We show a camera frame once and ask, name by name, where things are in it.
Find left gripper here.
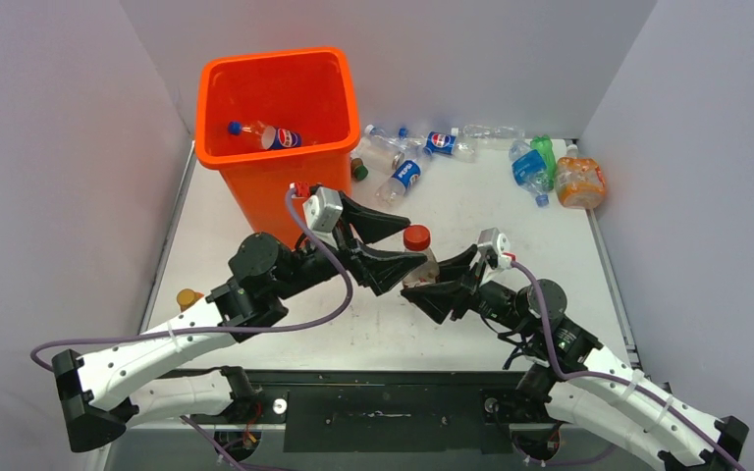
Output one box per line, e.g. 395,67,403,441
271,194,425,300

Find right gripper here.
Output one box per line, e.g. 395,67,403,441
402,245,536,336

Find red label water bottle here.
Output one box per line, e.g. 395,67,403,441
401,225,442,290

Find blue cap pepsi bottle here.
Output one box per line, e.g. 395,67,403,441
375,146,433,208

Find pepsi bottle front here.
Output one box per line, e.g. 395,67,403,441
227,121,303,151

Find small orange juice bottle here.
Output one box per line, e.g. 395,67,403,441
176,288,204,312

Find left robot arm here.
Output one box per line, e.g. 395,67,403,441
50,186,423,453

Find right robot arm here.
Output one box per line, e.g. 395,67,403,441
402,247,749,470

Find orange plastic bin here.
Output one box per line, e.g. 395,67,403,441
195,47,360,244

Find green cap brown bottle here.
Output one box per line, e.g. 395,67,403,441
350,158,369,182

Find pepsi bottle back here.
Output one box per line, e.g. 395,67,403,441
423,128,477,163

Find clear empty bottle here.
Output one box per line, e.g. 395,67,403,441
457,125,525,149

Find crushed orange bottle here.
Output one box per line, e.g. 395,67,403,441
554,157,607,210

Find green plastic bottle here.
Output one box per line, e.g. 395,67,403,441
530,134,557,191

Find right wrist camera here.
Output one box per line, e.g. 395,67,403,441
477,228,514,270

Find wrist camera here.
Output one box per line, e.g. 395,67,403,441
477,228,514,270
303,186,344,234

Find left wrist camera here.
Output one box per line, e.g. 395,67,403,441
303,186,344,234

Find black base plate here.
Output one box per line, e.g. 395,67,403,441
142,369,677,455

